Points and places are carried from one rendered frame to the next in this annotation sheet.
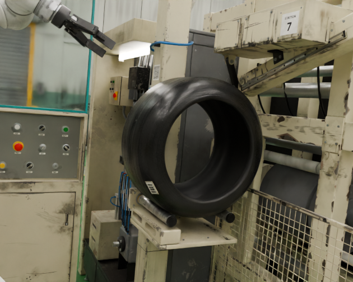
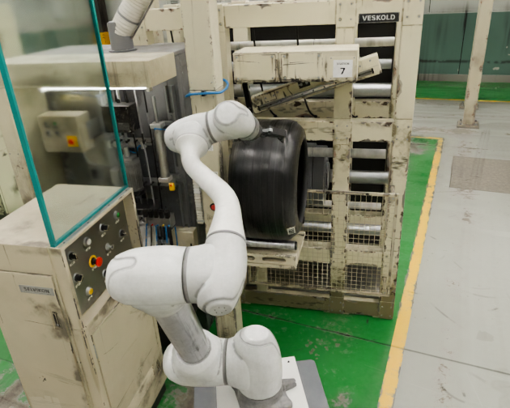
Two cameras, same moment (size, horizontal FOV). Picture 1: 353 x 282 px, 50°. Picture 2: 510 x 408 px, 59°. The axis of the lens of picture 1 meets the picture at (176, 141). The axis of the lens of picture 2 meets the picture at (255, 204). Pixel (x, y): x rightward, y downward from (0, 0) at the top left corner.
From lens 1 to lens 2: 1.75 m
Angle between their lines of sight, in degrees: 51
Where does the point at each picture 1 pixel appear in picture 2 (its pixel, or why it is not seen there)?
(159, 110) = (290, 170)
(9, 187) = (108, 307)
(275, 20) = (324, 63)
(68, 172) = not seen: hidden behind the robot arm
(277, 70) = (305, 94)
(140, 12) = not seen: outside the picture
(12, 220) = (118, 334)
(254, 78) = (275, 99)
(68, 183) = not seen: hidden behind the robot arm
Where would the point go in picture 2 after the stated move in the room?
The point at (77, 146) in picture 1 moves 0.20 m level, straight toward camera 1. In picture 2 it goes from (126, 225) to (161, 232)
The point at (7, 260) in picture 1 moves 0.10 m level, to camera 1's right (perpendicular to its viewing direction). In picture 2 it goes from (125, 372) to (142, 359)
